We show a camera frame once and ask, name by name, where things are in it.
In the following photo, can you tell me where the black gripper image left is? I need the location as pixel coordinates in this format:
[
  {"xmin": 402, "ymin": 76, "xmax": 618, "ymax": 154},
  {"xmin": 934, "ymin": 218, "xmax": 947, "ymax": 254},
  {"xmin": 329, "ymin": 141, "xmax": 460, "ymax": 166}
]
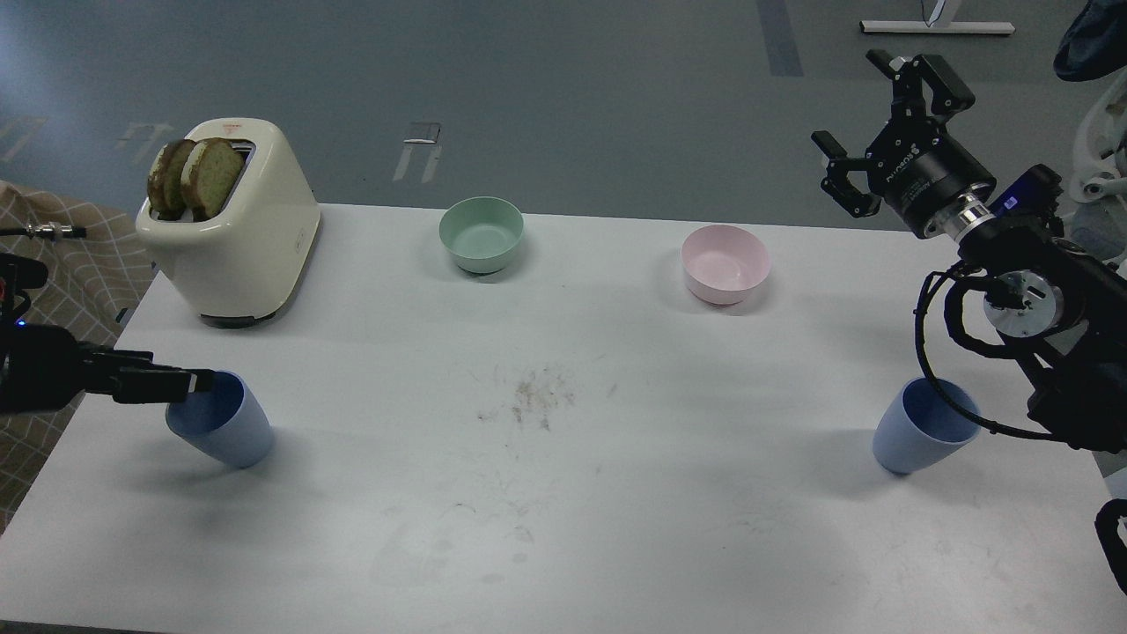
[{"xmin": 79, "ymin": 345, "xmax": 215, "ymax": 404}]

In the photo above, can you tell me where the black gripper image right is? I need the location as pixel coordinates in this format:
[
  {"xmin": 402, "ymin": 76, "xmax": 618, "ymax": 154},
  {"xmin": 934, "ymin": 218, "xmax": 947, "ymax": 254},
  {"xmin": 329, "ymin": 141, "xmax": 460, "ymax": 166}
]
[{"xmin": 811, "ymin": 50, "xmax": 997, "ymax": 240}]

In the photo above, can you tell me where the blue cup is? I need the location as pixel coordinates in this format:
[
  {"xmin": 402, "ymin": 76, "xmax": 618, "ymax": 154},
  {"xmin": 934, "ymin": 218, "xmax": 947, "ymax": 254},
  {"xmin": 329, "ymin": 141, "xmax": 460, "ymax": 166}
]
[
  {"xmin": 166, "ymin": 370, "xmax": 275, "ymax": 468},
  {"xmin": 871, "ymin": 377, "xmax": 980, "ymax": 475}
]

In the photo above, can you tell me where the beige checkered cloth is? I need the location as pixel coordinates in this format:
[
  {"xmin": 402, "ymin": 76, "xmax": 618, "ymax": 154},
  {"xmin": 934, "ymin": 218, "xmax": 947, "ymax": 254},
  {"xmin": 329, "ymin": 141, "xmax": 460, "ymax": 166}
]
[{"xmin": 1, "ymin": 181, "xmax": 156, "ymax": 530}]

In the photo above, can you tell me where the white desk base bar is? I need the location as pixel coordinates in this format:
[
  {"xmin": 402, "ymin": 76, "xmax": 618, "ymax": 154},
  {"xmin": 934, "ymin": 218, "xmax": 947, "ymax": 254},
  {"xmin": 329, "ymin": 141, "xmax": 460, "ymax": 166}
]
[{"xmin": 858, "ymin": 20, "xmax": 1017, "ymax": 37}]

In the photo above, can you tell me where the cream toaster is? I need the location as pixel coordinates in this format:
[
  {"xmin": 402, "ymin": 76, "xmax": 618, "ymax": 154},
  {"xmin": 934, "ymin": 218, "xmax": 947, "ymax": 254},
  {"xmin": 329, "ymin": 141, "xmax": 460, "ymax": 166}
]
[{"xmin": 136, "ymin": 119, "xmax": 320, "ymax": 325}]

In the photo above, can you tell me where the toast slice left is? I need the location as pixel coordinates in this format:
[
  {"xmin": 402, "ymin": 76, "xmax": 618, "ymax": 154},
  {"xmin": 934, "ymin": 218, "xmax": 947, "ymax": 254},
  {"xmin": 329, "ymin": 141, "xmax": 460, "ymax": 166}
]
[{"xmin": 147, "ymin": 139, "xmax": 196, "ymax": 221}]

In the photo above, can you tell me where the toast slice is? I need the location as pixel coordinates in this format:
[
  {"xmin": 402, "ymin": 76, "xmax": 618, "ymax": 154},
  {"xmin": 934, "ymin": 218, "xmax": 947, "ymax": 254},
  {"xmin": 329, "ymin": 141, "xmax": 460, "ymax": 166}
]
[
  {"xmin": 180, "ymin": 137, "xmax": 245, "ymax": 222},
  {"xmin": 147, "ymin": 139, "xmax": 196, "ymax": 221}
]

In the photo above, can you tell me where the pink bowl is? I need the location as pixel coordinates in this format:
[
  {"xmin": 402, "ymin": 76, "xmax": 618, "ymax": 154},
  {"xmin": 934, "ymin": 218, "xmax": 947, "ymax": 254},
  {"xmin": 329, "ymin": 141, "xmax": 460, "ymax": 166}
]
[{"xmin": 678, "ymin": 225, "xmax": 772, "ymax": 306}]

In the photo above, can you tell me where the toast slice right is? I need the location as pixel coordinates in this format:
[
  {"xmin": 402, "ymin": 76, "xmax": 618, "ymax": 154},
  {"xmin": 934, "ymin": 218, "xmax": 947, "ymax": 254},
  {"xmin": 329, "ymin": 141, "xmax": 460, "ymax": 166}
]
[{"xmin": 180, "ymin": 137, "xmax": 245, "ymax": 222}]

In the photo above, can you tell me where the dark blue chair fabric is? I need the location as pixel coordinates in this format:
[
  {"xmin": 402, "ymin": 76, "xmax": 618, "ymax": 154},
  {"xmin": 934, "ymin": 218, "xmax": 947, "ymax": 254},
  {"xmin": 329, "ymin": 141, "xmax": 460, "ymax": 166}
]
[{"xmin": 1053, "ymin": 1, "xmax": 1126, "ymax": 83}]

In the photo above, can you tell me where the white chair base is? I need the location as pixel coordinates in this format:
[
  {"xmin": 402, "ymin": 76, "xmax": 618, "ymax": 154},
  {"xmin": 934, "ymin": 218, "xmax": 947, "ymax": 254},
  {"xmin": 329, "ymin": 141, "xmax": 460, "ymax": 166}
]
[{"xmin": 1068, "ymin": 77, "xmax": 1126, "ymax": 203}]

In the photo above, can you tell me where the green bowl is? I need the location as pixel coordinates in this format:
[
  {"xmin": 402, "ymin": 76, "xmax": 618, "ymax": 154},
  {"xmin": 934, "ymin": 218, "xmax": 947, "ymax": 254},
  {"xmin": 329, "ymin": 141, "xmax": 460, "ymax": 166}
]
[{"xmin": 438, "ymin": 196, "xmax": 525, "ymax": 276}]

